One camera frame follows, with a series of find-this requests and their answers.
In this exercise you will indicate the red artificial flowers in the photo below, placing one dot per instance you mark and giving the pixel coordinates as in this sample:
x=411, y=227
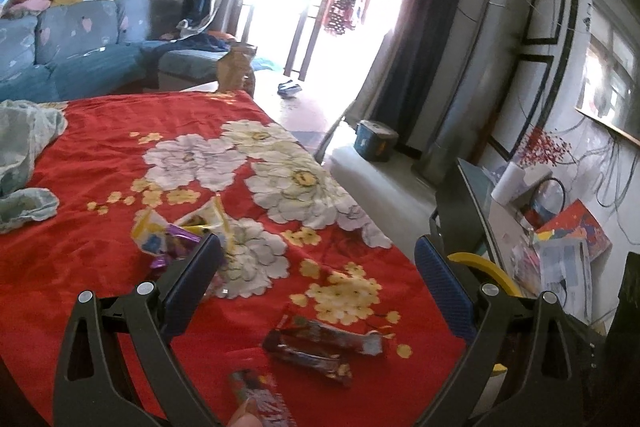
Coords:
x=545, y=147

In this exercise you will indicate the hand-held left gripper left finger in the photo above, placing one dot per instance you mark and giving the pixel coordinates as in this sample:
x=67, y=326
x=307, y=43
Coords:
x=192, y=287

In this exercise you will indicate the grey tower air conditioner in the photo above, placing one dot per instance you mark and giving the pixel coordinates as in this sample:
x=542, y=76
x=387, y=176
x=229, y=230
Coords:
x=480, y=77

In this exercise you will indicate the blue clothes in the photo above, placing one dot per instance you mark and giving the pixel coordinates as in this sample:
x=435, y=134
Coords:
x=195, y=42

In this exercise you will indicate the purple candy wrapper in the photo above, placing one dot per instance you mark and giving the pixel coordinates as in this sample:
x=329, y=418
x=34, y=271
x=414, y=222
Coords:
x=175, y=247

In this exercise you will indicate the folded newspaper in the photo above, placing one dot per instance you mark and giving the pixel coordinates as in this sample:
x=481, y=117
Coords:
x=567, y=272

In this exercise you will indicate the brown paper bag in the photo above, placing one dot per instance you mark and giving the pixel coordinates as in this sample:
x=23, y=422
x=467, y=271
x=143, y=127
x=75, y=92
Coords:
x=235, y=69

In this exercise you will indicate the yellow white snack wrapper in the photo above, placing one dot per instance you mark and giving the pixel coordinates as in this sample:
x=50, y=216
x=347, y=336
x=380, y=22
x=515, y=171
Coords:
x=147, y=234

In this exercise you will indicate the person's left hand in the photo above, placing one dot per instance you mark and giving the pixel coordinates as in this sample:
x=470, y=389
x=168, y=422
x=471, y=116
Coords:
x=244, y=414

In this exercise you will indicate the pale green crumpled cloth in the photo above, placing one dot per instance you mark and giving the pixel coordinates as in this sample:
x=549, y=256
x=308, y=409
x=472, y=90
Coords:
x=25, y=132

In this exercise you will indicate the red printed box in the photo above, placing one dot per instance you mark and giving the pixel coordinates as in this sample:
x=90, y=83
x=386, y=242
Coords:
x=582, y=227

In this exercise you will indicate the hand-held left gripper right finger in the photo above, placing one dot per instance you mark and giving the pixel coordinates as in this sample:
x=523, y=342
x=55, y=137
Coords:
x=442, y=292

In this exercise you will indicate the dark snack wrapper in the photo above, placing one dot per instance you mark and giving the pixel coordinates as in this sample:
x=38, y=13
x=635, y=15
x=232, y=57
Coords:
x=330, y=334
x=310, y=359

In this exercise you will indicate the wall mounted television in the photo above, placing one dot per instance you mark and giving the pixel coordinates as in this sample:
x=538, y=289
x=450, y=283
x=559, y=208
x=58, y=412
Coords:
x=612, y=72

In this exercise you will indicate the blue sofa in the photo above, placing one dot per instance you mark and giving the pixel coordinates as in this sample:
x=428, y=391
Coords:
x=80, y=52

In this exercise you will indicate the dark wide curtain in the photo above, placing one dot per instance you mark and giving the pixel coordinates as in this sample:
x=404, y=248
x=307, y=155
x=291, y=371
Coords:
x=425, y=22

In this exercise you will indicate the blue storage box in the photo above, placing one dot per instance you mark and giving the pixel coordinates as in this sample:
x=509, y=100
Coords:
x=375, y=139

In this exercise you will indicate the white paper towel roll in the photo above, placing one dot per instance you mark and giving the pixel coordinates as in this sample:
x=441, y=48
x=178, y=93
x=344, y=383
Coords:
x=509, y=184

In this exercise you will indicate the glass top side table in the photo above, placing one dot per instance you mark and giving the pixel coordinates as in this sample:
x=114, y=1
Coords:
x=465, y=202

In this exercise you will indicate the red colourful snack wrapper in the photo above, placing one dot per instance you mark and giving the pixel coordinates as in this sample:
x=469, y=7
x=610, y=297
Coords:
x=260, y=389

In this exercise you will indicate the red floral blanket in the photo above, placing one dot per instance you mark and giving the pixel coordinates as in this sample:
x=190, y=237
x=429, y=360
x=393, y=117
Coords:
x=110, y=142

